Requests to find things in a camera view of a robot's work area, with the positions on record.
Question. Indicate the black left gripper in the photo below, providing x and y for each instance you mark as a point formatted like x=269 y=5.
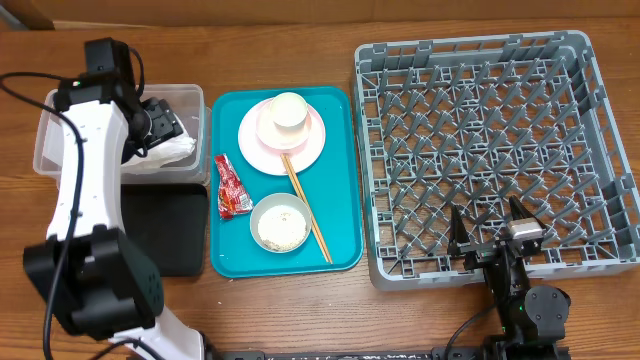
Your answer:
x=168 y=123

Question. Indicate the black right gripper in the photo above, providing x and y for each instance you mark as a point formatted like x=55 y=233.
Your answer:
x=458 y=235

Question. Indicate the white tissue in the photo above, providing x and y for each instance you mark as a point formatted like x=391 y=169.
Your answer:
x=172 y=150

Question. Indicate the red snack wrapper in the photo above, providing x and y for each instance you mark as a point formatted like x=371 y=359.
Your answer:
x=233 y=198

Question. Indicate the grey bowl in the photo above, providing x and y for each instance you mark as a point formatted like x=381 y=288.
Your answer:
x=270 y=201

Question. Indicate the white cooked rice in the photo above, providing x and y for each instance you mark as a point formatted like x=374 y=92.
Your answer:
x=282 y=228

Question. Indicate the wooden chopstick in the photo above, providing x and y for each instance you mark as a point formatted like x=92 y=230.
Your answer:
x=300 y=193
x=306 y=213

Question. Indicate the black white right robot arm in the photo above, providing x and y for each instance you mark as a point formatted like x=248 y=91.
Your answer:
x=532 y=317

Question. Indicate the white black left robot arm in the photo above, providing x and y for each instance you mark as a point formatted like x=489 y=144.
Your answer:
x=95 y=281

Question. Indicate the clear plastic waste bin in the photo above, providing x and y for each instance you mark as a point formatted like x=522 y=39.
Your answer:
x=183 y=159

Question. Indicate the black food waste tray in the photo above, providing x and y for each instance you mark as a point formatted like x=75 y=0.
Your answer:
x=168 y=222

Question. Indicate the grey dishwasher rack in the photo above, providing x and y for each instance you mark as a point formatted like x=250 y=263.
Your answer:
x=466 y=123

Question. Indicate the pink plate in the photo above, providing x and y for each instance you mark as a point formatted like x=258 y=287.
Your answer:
x=268 y=160

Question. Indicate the small pink bowl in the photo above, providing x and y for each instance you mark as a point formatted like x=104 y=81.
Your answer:
x=278 y=137

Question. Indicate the pale green cup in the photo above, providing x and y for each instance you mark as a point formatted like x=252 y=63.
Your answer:
x=288 y=111

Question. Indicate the teal serving tray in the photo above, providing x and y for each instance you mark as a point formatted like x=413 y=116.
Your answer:
x=330 y=184

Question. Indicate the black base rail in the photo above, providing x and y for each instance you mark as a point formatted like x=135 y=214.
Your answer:
x=437 y=353

